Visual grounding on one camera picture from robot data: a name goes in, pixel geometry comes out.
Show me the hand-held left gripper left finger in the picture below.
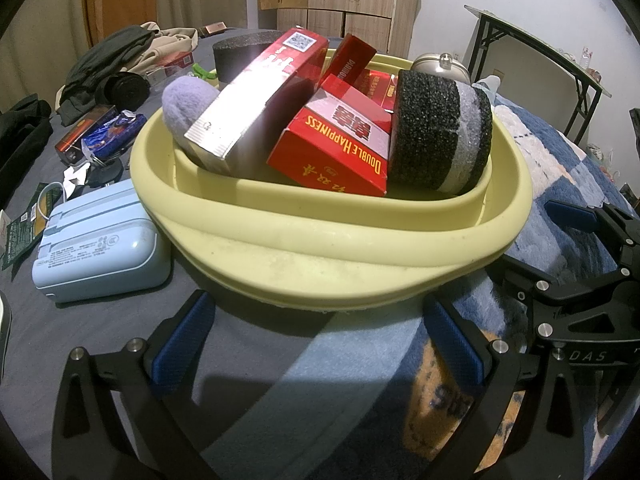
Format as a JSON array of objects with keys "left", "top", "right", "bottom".
[{"left": 50, "top": 290, "right": 217, "bottom": 480}]

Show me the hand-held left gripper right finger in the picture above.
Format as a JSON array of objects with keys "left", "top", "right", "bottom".
[{"left": 422, "top": 296, "right": 590, "bottom": 480}]

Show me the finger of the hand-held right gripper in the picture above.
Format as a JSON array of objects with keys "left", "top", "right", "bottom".
[
  {"left": 544, "top": 199, "right": 640, "bottom": 273},
  {"left": 486, "top": 254, "right": 640, "bottom": 341}
]

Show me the yellow collapsible basin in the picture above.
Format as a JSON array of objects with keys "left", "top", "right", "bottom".
[{"left": 131, "top": 52, "right": 532, "bottom": 311}]

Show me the large black foam disc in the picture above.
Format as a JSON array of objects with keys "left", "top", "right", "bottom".
[{"left": 387, "top": 70, "right": 493, "bottom": 197}]

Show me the silver round device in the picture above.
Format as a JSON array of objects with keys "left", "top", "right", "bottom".
[{"left": 411, "top": 52, "right": 471, "bottom": 83}]

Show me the red and silver carton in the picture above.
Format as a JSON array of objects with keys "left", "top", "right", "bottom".
[{"left": 266, "top": 87, "right": 396, "bottom": 197}]

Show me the red carton with gold pattern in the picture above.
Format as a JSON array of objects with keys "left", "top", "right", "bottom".
[{"left": 365, "top": 71, "right": 401, "bottom": 111}]

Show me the purple plush toy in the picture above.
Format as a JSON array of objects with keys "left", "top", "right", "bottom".
[{"left": 161, "top": 76, "right": 223, "bottom": 158}]

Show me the red carton with silver end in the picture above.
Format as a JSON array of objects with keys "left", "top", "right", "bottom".
[{"left": 184, "top": 29, "right": 328, "bottom": 177}]

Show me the red cigarette carton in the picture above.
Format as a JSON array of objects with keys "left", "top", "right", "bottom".
[{"left": 327, "top": 34, "right": 378, "bottom": 86}]

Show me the small black foam disc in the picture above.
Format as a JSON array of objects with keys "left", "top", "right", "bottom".
[{"left": 212, "top": 30, "right": 286, "bottom": 86}]

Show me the blue checked blanket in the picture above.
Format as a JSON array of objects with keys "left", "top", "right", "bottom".
[{"left": 200, "top": 80, "right": 640, "bottom": 480}]

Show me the light blue power bank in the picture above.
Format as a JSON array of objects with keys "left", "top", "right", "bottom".
[{"left": 31, "top": 180, "right": 172, "bottom": 304}]

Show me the light blue cloth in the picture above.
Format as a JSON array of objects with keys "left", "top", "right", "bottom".
[{"left": 475, "top": 75, "right": 501, "bottom": 106}]

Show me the black folding table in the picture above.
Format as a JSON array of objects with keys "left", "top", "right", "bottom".
[{"left": 464, "top": 4, "right": 613, "bottom": 146}]

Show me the green packet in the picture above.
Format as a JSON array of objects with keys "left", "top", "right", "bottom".
[{"left": 0, "top": 180, "right": 51, "bottom": 271}]

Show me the blue snack packet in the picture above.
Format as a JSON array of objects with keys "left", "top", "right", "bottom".
[{"left": 81, "top": 110, "right": 148, "bottom": 158}]

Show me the dark red box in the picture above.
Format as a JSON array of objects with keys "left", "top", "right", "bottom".
[{"left": 54, "top": 105, "right": 118, "bottom": 166}]

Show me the black jacket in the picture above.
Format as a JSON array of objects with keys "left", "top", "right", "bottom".
[{"left": 0, "top": 95, "right": 53, "bottom": 211}]

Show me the black round lens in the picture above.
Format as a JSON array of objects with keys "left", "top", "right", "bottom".
[{"left": 100, "top": 72, "right": 151, "bottom": 109}]

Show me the red and white box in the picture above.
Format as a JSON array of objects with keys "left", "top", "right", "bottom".
[{"left": 147, "top": 50, "right": 196, "bottom": 83}]

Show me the dark green garment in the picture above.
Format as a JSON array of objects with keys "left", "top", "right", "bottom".
[{"left": 57, "top": 25, "right": 156, "bottom": 126}]

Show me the beige garment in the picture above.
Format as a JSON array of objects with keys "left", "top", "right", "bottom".
[{"left": 140, "top": 21, "right": 201, "bottom": 68}]

